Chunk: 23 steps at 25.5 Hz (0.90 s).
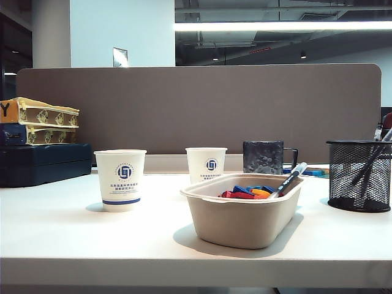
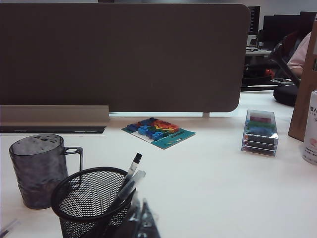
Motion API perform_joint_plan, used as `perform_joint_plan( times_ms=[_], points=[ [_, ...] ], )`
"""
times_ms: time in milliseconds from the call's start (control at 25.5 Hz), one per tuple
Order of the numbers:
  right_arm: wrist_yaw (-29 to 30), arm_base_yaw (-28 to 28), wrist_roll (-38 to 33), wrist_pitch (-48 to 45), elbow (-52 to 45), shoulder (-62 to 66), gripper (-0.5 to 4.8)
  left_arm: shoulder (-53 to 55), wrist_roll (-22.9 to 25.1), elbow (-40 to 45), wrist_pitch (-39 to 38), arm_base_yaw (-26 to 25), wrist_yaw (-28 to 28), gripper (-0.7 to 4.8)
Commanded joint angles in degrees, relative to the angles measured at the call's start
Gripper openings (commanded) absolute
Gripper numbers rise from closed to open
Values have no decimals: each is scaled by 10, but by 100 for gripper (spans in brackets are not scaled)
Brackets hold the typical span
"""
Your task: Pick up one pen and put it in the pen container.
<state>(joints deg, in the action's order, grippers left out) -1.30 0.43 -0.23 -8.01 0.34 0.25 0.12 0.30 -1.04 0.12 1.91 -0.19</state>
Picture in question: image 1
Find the black pen clear cap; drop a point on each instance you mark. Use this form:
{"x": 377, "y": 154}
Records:
{"x": 291, "y": 179}

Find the black mesh pen holder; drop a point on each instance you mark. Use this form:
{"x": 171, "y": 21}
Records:
{"x": 340, "y": 183}

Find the thin black pen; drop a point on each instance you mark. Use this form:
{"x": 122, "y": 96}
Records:
{"x": 378, "y": 134}

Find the dark pen clear cap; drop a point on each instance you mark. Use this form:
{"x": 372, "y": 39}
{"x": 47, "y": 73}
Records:
{"x": 387, "y": 134}

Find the white paper cup blue logo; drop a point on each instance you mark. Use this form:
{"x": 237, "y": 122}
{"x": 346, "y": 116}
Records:
{"x": 205, "y": 159}

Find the brown fabric desk partition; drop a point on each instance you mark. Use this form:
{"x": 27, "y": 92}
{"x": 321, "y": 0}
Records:
{"x": 199, "y": 107}

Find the long red flat piece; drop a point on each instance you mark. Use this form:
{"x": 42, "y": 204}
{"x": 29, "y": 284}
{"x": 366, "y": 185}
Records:
{"x": 235, "y": 195}

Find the blue flat piece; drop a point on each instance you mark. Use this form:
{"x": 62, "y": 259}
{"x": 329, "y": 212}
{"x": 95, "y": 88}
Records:
{"x": 269, "y": 188}
{"x": 242, "y": 189}

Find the dark textured glass mug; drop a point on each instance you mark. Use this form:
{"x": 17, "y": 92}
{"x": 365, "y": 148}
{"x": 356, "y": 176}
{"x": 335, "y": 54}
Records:
{"x": 263, "y": 157}

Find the orange flat piece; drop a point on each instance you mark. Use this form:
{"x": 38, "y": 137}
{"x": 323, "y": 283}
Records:
{"x": 260, "y": 193}

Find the white paper cup blue band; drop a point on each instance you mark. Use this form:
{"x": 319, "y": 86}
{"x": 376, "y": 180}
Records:
{"x": 121, "y": 183}

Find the beige pulp food tray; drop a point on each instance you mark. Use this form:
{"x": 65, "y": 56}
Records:
{"x": 242, "y": 223}

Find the red ceiling sign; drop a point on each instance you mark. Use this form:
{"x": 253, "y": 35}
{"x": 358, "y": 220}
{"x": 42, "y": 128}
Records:
{"x": 260, "y": 50}

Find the long white ceiling light strip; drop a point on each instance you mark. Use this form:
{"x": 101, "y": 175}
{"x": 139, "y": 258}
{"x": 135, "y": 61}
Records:
{"x": 275, "y": 26}

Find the dark blue plastic case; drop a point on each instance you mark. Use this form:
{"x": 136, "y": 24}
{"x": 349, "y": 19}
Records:
{"x": 46, "y": 165}

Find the stacked yellow patterned boxes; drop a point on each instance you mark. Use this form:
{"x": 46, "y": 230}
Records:
{"x": 46, "y": 116}

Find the white round column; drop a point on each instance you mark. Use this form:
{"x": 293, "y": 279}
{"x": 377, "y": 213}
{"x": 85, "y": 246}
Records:
{"x": 50, "y": 33}

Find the dark red chair back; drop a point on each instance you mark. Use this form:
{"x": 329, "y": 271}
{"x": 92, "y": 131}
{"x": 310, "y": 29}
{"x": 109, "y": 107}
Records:
{"x": 388, "y": 121}

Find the small wall sign plaque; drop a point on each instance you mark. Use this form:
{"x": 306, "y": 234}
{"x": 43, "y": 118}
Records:
{"x": 120, "y": 57}

